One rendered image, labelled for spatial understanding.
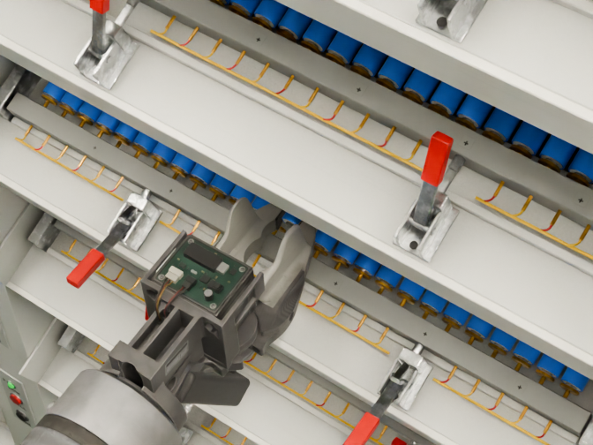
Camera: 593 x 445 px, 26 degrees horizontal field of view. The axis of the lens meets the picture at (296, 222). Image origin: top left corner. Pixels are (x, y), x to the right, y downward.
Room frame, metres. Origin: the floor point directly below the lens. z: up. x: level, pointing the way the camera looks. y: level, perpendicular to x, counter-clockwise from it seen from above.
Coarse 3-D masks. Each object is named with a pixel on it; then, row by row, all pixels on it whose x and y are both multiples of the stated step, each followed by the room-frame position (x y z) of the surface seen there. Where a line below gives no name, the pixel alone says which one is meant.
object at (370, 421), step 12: (396, 384) 0.48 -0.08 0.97; (384, 396) 0.47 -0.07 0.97; (372, 408) 0.46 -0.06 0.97; (384, 408) 0.46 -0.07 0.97; (360, 420) 0.45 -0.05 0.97; (372, 420) 0.45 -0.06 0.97; (360, 432) 0.44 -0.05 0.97; (372, 432) 0.45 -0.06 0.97; (348, 444) 0.43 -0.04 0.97; (360, 444) 0.43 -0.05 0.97
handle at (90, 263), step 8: (120, 224) 0.64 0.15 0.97; (128, 224) 0.63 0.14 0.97; (112, 232) 0.63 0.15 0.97; (120, 232) 0.63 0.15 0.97; (104, 240) 0.62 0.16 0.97; (112, 240) 0.62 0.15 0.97; (96, 248) 0.61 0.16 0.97; (104, 248) 0.61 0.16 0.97; (88, 256) 0.60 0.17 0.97; (96, 256) 0.60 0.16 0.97; (104, 256) 0.61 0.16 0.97; (80, 264) 0.60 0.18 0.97; (88, 264) 0.60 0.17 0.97; (96, 264) 0.60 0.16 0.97; (72, 272) 0.59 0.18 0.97; (80, 272) 0.59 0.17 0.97; (88, 272) 0.59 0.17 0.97; (72, 280) 0.58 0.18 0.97; (80, 280) 0.58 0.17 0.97
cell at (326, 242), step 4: (316, 232) 0.61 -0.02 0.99; (320, 232) 0.61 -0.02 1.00; (316, 236) 0.61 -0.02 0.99; (320, 236) 0.60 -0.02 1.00; (324, 236) 0.60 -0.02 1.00; (328, 236) 0.60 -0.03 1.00; (316, 240) 0.60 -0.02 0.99; (320, 240) 0.60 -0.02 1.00; (324, 240) 0.60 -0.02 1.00; (328, 240) 0.60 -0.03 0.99; (332, 240) 0.60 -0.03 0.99; (336, 240) 0.61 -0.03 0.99; (316, 244) 0.60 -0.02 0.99; (320, 244) 0.60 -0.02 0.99; (324, 244) 0.60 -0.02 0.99; (328, 244) 0.60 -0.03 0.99; (332, 244) 0.60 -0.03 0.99; (324, 248) 0.60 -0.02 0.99; (328, 248) 0.60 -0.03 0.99; (332, 248) 0.60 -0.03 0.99; (328, 252) 0.60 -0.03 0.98
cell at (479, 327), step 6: (474, 318) 0.53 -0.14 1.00; (468, 324) 0.53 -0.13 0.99; (474, 324) 0.52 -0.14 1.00; (480, 324) 0.52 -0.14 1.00; (486, 324) 0.52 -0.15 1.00; (474, 330) 0.52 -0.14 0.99; (480, 330) 0.52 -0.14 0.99; (486, 330) 0.52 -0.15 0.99; (480, 336) 0.52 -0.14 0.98; (486, 336) 0.52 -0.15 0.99
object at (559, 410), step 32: (64, 128) 0.72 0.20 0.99; (96, 160) 0.69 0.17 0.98; (128, 160) 0.69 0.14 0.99; (160, 192) 0.66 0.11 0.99; (192, 192) 0.65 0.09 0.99; (224, 224) 0.62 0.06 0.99; (320, 288) 0.57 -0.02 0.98; (352, 288) 0.56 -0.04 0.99; (384, 320) 0.53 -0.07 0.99; (416, 320) 0.53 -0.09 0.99; (448, 352) 0.50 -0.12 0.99; (480, 352) 0.50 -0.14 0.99; (512, 384) 0.47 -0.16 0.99; (544, 416) 0.45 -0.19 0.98; (576, 416) 0.45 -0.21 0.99
